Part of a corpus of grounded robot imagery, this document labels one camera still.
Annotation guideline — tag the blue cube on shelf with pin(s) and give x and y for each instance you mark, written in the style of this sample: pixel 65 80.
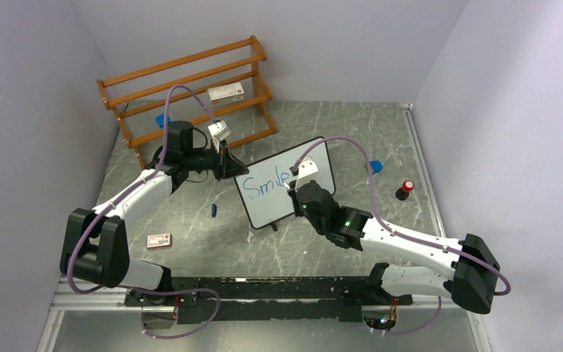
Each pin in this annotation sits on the blue cube on shelf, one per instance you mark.
pixel 163 120

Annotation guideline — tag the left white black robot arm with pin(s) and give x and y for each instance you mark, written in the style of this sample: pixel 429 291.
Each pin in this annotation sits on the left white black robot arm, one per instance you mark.
pixel 96 246

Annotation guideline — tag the blue grey whiteboard eraser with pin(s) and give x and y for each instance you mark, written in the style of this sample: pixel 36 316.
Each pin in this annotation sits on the blue grey whiteboard eraser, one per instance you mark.
pixel 375 167

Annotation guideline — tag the white whiteboard black frame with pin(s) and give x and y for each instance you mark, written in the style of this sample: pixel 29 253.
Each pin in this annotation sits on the white whiteboard black frame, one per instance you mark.
pixel 263 191

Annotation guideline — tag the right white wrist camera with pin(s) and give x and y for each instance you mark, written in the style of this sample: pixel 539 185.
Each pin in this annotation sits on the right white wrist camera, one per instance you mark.
pixel 305 172

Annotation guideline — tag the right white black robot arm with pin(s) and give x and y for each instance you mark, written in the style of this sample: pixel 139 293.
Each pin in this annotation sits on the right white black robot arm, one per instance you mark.
pixel 464 271

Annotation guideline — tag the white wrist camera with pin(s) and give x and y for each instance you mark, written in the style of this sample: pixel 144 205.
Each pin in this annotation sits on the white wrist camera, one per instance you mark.
pixel 219 131
pixel 305 172

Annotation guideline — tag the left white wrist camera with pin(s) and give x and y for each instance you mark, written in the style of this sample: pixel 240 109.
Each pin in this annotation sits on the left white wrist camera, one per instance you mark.
pixel 219 131

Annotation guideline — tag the red black bottle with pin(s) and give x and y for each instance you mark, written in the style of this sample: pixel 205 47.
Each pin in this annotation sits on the red black bottle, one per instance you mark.
pixel 403 192

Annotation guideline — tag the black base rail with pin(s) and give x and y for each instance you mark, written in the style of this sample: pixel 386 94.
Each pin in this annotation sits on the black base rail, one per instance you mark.
pixel 276 298

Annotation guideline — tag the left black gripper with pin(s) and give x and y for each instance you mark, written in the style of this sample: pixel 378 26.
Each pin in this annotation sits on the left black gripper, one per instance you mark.
pixel 225 165

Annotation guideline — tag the orange wooden shelf rack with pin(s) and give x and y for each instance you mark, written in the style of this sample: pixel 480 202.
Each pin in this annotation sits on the orange wooden shelf rack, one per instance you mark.
pixel 136 96

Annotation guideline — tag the red white box on table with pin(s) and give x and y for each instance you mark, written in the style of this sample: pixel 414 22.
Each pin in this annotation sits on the red white box on table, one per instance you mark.
pixel 159 241

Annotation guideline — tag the white red box on shelf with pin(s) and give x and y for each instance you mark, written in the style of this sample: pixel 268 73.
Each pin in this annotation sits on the white red box on shelf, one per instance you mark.
pixel 226 94

